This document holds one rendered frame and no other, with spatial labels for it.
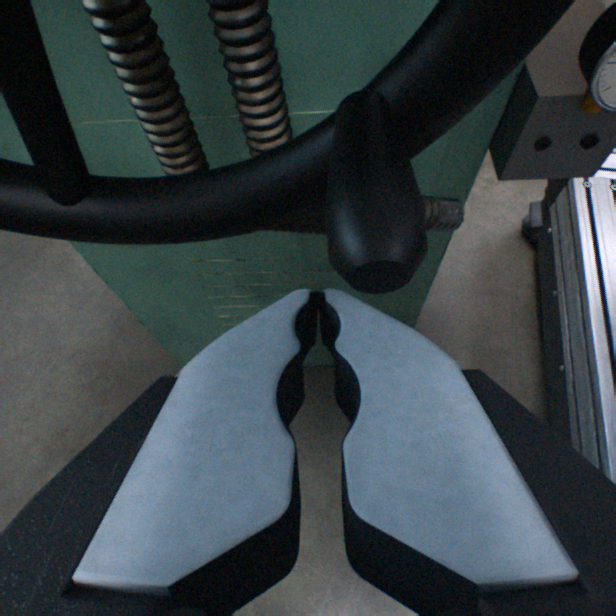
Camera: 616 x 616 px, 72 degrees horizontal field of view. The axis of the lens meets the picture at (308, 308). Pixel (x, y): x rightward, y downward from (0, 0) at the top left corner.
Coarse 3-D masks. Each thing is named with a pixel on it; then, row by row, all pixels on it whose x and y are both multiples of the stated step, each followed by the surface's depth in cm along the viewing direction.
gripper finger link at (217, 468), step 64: (256, 320) 10; (192, 384) 8; (256, 384) 8; (192, 448) 7; (256, 448) 7; (128, 512) 6; (192, 512) 6; (256, 512) 6; (128, 576) 5; (192, 576) 5; (256, 576) 6
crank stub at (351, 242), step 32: (352, 96) 12; (384, 96) 12; (352, 128) 11; (384, 128) 11; (352, 160) 10; (384, 160) 10; (352, 192) 10; (384, 192) 10; (416, 192) 10; (352, 224) 10; (384, 224) 9; (416, 224) 10; (352, 256) 10; (384, 256) 9; (416, 256) 10; (384, 288) 10
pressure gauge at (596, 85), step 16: (608, 16) 24; (592, 32) 25; (608, 32) 24; (592, 48) 25; (608, 48) 23; (592, 64) 25; (608, 64) 24; (592, 80) 25; (608, 80) 25; (592, 96) 26; (608, 96) 26; (592, 112) 29
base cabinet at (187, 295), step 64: (64, 0) 27; (192, 0) 27; (320, 0) 27; (384, 0) 27; (64, 64) 30; (192, 64) 30; (320, 64) 30; (384, 64) 31; (0, 128) 35; (128, 128) 35; (448, 192) 42; (128, 256) 51; (192, 256) 51; (256, 256) 51; (320, 256) 51; (192, 320) 66
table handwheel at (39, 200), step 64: (0, 0) 10; (448, 0) 11; (512, 0) 10; (0, 64) 12; (448, 64) 11; (512, 64) 11; (64, 128) 14; (320, 128) 15; (448, 128) 13; (0, 192) 16; (64, 192) 16; (128, 192) 17; (192, 192) 16; (256, 192) 16; (320, 192) 15
